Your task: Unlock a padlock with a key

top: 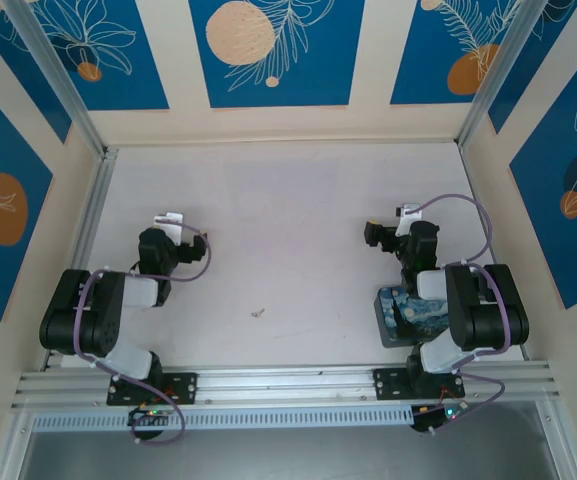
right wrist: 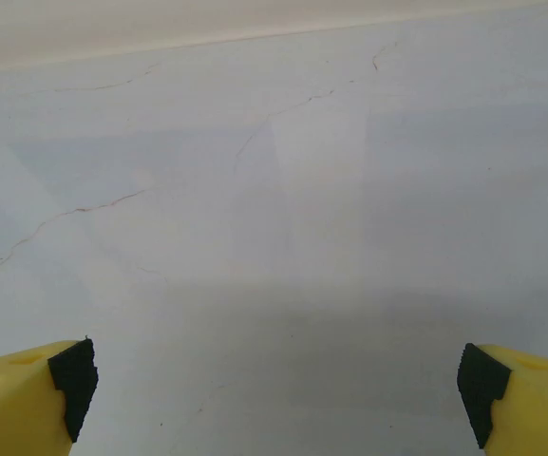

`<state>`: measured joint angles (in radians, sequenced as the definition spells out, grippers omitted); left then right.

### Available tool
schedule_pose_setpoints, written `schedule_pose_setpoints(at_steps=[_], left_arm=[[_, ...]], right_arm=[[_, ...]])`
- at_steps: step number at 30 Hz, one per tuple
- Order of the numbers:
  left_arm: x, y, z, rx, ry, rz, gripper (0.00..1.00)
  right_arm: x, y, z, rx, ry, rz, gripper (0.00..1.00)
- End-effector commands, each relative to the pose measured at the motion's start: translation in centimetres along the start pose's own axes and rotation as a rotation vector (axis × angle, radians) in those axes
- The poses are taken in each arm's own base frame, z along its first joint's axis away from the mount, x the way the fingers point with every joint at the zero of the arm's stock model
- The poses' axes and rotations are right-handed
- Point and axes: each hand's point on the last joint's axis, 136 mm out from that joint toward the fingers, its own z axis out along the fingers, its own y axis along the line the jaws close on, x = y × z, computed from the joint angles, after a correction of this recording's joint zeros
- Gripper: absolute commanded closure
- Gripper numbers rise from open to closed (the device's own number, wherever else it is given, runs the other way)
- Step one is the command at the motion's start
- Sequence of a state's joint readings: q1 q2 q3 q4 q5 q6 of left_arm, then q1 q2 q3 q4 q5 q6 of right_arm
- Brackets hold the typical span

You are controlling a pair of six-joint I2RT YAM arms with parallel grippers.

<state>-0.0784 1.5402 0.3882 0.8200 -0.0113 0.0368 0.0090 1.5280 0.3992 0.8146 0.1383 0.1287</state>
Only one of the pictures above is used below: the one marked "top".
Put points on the blue patterned box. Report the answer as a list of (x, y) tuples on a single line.
[(398, 320)]

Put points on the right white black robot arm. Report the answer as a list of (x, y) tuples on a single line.
[(488, 310)]

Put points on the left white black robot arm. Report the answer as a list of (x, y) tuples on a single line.
[(78, 320)]

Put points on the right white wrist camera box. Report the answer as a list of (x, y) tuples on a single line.
[(409, 215)]

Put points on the aluminium table side rail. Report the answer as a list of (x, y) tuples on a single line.
[(95, 200), (469, 172)]

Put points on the blue floral wall panel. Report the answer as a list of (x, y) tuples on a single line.
[(543, 225), (418, 60), (18, 65), (543, 65), (18, 280), (318, 75), (133, 75)]

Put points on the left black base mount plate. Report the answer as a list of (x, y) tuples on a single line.
[(185, 387)]

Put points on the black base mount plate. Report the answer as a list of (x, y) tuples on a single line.
[(388, 382), (185, 387)]

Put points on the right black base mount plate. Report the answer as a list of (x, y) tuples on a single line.
[(388, 382)]

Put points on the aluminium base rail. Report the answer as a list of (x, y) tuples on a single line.
[(288, 380)]

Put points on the aluminium frame post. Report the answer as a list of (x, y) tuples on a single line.
[(57, 75), (513, 75)]

